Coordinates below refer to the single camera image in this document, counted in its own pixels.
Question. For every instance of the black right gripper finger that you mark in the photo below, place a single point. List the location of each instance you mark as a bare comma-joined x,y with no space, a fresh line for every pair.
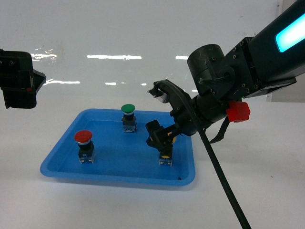
154,128
166,139

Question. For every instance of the green mushroom push button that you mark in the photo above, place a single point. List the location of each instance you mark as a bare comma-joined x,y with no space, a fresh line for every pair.
128,120

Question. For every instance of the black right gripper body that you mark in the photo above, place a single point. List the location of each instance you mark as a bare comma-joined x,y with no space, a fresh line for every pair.
192,114

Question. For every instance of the red block on wrist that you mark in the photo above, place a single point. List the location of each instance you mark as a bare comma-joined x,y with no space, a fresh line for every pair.
238,111

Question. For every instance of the red mushroom push button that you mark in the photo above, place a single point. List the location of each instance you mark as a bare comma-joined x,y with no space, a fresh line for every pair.
86,148

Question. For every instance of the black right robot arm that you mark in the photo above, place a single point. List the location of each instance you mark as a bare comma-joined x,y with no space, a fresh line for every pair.
256,66

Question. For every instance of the yellow mushroom push button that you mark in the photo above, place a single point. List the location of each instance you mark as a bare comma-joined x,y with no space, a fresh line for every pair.
166,152

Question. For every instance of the blue plastic tray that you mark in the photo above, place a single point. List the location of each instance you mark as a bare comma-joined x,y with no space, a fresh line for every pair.
120,156

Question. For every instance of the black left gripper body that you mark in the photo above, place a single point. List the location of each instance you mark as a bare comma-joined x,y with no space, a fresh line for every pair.
19,81

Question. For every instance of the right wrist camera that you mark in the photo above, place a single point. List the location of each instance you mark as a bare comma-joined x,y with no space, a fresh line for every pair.
159,95

